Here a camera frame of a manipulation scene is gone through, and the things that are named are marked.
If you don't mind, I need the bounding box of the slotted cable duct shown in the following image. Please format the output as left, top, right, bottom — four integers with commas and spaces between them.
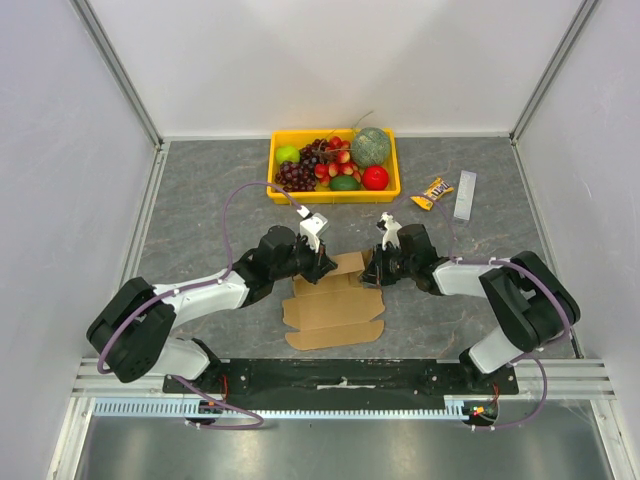
93, 398, 469, 420

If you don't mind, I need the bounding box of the purple grape bunch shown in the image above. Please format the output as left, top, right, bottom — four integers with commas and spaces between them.
274, 139, 322, 192

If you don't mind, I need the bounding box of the green netted melon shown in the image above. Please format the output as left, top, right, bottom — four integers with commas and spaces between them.
351, 127, 391, 168

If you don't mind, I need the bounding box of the green apple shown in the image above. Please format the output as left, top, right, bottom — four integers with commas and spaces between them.
275, 145, 300, 165

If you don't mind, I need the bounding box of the aluminium front rail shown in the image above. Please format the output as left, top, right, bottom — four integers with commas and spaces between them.
72, 357, 616, 400

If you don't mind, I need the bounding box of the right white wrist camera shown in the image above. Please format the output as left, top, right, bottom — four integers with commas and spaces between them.
376, 212, 402, 250

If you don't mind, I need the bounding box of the yellow candy packet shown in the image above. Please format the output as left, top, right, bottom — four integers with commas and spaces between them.
411, 177, 454, 211

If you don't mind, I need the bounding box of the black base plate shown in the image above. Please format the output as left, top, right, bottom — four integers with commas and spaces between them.
190, 358, 519, 397

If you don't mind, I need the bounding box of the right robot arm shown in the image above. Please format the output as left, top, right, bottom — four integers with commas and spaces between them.
361, 215, 581, 394

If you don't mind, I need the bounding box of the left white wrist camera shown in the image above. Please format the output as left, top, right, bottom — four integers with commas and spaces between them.
296, 205, 329, 253

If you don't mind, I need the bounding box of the brown cardboard box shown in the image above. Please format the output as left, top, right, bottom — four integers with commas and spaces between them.
282, 252, 385, 351

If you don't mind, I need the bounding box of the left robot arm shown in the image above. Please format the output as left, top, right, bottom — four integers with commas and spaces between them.
86, 226, 337, 393

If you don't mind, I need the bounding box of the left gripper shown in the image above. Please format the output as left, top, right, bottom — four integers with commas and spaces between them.
272, 233, 337, 285

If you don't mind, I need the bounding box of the yellow plastic tray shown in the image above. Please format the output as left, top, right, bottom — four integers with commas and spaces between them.
266, 128, 402, 204

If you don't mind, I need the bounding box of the green avocado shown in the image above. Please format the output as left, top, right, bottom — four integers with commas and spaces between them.
329, 175, 361, 192

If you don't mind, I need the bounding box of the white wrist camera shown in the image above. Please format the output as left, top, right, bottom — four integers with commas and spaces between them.
376, 212, 402, 250
296, 205, 329, 253

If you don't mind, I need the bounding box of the red tomato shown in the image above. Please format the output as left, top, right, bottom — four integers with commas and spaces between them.
362, 166, 390, 191

